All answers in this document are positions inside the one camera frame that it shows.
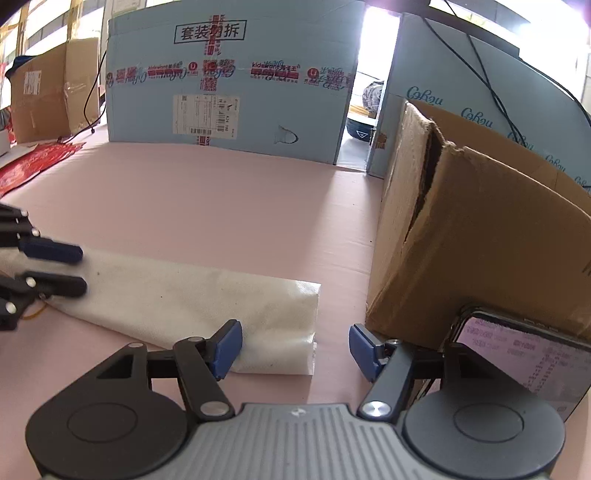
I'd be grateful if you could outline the open brown cardboard box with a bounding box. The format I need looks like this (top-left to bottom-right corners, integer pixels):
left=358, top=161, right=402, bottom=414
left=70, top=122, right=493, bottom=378
left=366, top=101, right=590, bottom=347

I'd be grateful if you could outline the smartphone with lit screen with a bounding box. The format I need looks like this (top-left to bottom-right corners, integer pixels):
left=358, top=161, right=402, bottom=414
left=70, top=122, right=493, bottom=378
left=446, top=307, right=590, bottom=420

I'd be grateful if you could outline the white fabric shopping bag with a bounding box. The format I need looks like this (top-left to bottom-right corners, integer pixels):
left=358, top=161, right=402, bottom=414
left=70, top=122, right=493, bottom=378
left=1, top=249, right=321, bottom=375

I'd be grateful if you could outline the large light blue carton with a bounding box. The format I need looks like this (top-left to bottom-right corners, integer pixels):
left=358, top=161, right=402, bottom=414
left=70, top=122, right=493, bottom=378
left=105, top=1, right=365, bottom=164

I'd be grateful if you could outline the taped brown cardboard box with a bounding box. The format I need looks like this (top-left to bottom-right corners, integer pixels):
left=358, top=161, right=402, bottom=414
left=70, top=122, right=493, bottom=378
left=10, top=38, right=99, bottom=144

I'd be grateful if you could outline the white flat box lid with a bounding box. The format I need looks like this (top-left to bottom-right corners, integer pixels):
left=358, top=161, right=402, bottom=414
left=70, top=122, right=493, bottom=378
left=0, top=129, right=11, bottom=156

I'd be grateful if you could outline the black power cable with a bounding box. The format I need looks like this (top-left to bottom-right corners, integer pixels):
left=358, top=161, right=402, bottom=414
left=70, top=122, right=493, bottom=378
left=55, top=48, right=110, bottom=142

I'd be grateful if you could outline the yellow rubber band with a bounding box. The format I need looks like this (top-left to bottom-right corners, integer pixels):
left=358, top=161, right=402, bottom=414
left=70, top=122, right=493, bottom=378
left=21, top=299, right=48, bottom=321

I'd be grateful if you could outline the red paper-cut decoration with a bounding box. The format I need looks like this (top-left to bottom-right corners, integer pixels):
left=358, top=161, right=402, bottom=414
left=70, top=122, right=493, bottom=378
left=0, top=142, right=84, bottom=197

